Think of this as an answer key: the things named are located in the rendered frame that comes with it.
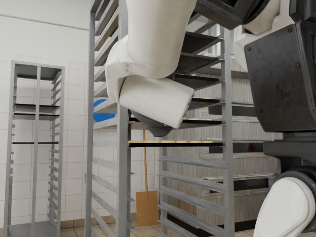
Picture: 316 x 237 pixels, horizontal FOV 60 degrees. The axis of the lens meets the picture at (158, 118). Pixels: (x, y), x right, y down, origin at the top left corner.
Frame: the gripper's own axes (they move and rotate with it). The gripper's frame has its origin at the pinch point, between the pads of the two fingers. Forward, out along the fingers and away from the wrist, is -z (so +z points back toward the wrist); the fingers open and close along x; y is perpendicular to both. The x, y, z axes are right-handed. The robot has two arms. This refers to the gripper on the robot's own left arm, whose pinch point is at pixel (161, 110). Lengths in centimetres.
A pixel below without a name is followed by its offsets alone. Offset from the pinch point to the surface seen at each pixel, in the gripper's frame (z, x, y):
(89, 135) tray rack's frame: -81, -4, 46
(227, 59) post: -50, 27, -23
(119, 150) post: -27.2, -10.2, 16.7
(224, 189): -51, -27, -21
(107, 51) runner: -59, 35, 31
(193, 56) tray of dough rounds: -45, 27, -9
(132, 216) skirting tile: -311, -108, 66
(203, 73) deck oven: -250, 71, -27
